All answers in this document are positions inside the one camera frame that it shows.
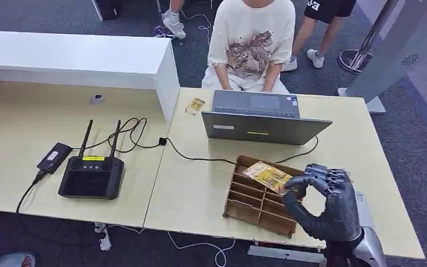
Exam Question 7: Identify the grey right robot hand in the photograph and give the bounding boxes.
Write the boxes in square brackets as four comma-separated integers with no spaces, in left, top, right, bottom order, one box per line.
[282,164,364,243]

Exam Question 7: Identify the yellow printed card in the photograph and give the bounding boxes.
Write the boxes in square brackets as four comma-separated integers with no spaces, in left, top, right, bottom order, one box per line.
[242,161,294,195]
[185,97,206,117]

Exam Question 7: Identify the pale flat box device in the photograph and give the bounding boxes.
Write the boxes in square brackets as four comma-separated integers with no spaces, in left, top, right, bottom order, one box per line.
[353,191,375,231]

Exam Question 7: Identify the white desk foot bar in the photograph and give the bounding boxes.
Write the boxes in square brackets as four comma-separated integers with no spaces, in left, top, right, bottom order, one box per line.
[247,245,327,265]

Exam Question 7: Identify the wooden card box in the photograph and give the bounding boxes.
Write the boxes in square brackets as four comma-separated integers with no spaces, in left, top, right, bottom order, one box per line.
[223,155,306,239]

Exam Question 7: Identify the grey laptop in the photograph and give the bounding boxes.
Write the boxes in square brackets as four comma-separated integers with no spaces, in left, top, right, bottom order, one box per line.
[201,90,333,146]

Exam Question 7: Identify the grey standing panel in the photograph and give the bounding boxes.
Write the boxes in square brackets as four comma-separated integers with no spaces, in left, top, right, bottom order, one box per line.
[337,0,427,115]

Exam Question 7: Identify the standing person in black shirt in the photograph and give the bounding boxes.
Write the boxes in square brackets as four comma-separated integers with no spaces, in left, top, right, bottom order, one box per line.
[281,0,357,72]

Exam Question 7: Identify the seated person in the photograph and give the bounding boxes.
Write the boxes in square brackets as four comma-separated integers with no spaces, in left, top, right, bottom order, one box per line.
[201,0,297,95]

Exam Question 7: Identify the white power strip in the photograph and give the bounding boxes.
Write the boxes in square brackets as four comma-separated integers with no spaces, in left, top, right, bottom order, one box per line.
[94,222,112,252]

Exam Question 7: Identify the black controller with two antennas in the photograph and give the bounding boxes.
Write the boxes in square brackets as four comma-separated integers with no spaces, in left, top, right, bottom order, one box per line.
[58,120,125,200]

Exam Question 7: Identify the standing person in white shoes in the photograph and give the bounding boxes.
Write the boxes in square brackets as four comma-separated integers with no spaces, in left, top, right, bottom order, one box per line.
[162,0,187,41]

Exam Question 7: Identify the chair base with pole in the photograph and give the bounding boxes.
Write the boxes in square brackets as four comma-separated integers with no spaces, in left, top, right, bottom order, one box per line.
[151,0,173,38]

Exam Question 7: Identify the black power adapter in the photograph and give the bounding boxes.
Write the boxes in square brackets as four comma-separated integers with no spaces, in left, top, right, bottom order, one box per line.
[36,142,73,175]

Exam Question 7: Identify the white counter shelf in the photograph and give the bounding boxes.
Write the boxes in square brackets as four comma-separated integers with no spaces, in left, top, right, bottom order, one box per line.
[0,30,181,123]

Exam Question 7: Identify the person's shoe with red mark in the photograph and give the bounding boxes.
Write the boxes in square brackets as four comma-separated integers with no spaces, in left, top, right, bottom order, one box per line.
[0,252,37,267]

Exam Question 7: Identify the white floor cable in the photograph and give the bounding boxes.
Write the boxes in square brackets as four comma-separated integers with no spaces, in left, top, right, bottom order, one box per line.
[106,224,237,267]

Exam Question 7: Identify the metal post with round base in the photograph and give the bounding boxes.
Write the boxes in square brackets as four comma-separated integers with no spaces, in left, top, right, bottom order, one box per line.
[337,0,399,75]

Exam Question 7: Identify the black looped laptop cable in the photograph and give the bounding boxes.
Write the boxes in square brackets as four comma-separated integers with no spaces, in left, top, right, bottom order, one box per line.
[71,117,320,165]

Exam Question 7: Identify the thin white cable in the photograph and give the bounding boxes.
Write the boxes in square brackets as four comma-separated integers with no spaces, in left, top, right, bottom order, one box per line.
[179,7,214,47]

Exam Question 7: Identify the dark cabinet with white frame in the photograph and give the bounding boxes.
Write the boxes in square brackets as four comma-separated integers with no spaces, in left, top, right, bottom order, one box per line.
[91,0,121,22]

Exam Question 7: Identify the black adapter mains cable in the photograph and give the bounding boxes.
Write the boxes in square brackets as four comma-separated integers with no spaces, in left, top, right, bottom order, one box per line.
[16,170,48,215]

